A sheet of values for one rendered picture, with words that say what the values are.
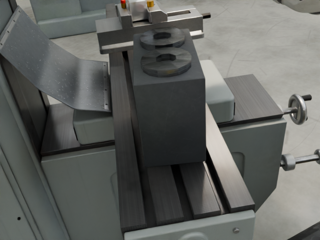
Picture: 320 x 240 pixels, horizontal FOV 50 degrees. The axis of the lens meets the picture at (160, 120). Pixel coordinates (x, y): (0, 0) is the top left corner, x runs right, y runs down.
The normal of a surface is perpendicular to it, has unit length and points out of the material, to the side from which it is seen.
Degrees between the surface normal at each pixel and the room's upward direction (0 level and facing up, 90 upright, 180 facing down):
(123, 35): 90
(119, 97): 0
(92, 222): 90
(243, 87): 0
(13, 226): 88
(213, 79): 0
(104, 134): 90
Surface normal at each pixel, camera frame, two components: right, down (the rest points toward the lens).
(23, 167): 0.57, 0.43
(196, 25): 0.19, 0.57
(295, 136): -0.08, -0.80
